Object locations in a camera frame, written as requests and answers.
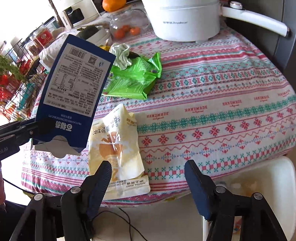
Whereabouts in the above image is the yellow wrapper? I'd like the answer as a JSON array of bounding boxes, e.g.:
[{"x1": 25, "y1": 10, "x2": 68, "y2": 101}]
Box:
[{"x1": 99, "y1": 45, "x2": 110, "y2": 52}]

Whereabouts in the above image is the green potted plant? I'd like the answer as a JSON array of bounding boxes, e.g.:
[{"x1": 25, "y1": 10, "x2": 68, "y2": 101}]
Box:
[{"x1": 0, "y1": 55, "x2": 27, "y2": 82}]

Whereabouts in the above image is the dark green squash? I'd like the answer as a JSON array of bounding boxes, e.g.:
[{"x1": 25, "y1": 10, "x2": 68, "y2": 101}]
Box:
[{"x1": 76, "y1": 25, "x2": 99, "y2": 40}]

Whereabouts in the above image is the blue white carton box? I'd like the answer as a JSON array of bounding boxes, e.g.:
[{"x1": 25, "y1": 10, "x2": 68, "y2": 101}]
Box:
[{"x1": 33, "y1": 35, "x2": 115, "y2": 158}]

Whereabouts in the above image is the red labelled spice jar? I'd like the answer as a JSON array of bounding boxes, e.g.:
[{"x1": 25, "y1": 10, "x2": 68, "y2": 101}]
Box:
[{"x1": 33, "y1": 24, "x2": 55, "y2": 48}]

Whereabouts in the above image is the orange mandarin fruit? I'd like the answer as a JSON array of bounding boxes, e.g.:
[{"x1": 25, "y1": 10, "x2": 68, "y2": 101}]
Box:
[{"x1": 102, "y1": 0, "x2": 126, "y2": 12}]

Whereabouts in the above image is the green snack bag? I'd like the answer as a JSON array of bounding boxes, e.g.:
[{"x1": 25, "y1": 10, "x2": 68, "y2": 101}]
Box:
[{"x1": 102, "y1": 52, "x2": 163, "y2": 100}]

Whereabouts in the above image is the black cable on floor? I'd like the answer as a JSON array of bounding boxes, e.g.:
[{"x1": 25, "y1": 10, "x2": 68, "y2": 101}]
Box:
[{"x1": 2, "y1": 178, "x2": 149, "y2": 241}]

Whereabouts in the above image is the white electric cooking pot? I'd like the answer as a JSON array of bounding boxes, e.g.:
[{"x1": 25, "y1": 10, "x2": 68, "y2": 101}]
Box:
[{"x1": 142, "y1": 0, "x2": 290, "y2": 42}]

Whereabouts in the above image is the glass teapot with tomatoes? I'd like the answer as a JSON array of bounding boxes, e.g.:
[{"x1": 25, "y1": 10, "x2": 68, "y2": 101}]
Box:
[{"x1": 109, "y1": 9, "x2": 150, "y2": 41}]

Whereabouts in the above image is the patterned striped tablecloth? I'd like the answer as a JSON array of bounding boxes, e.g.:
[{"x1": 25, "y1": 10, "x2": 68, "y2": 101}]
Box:
[{"x1": 21, "y1": 14, "x2": 296, "y2": 208}]

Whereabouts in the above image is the floral cloth bundle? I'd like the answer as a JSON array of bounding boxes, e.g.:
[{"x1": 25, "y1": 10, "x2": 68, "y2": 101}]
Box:
[{"x1": 39, "y1": 27, "x2": 79, "y2": 70}]

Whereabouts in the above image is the yellow cream snack pouch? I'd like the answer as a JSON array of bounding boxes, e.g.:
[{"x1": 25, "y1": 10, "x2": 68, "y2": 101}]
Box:
[{"x1": 88, "y1": 103, "x2": 151, "y2": 200}]

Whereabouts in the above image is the white plastic trash bin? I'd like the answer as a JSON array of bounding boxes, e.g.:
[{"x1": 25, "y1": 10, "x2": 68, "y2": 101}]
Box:
[{"x1": 214, "y1": 156, "x2": 295, "y2": 240}]

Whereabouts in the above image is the paper ball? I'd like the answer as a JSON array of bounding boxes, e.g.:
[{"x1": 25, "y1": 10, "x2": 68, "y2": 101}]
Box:
[{"x1": 109, "y1": 43, "x2": 132, "y2": 70}]

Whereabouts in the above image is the wire storage rack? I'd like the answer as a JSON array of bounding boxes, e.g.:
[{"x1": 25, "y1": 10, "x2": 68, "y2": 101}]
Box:
[{"x1": 1, "y1": 38, "x2": 48, "y2": 122}]

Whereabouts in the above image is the cream air fryer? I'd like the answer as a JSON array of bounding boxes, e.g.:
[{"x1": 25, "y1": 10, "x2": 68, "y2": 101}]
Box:
[{"x1": 52, "y1": 0, "x2": 99, "y2": 30}]

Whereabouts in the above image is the white ceramic bowl stack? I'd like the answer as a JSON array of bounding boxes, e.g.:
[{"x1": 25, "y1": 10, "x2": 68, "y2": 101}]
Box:
[{"x1": 86, "y1": 26, "x2": 113, "y2": 46}]

